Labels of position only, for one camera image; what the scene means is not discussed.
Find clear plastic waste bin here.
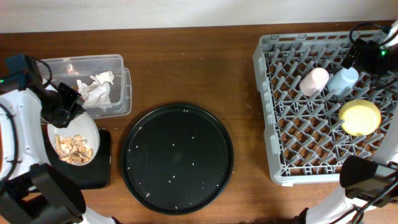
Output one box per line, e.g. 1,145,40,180
38,54,132,119

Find black rectangular tray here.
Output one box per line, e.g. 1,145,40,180
44,130,112,190

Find yellow bowl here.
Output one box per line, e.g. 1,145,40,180
338,100,381,136

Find peanut shells and rice scraps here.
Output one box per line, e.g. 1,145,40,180
55,134,94,165

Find blue cup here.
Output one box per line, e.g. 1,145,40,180
327,67,359,96

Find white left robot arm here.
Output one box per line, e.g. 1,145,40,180
1,72,118,223

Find grey dishwasher rack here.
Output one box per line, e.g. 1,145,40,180
252,32,397,186

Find grey plate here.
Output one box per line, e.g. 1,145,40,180
47,113,100,166

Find white napkin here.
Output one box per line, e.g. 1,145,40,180
76,71,114,109

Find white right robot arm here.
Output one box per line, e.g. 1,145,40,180
294,39,397,223

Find round black serving tray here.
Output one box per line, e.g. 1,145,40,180
121,104,234,215

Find pink cup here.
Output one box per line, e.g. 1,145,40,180
299,68,329,96

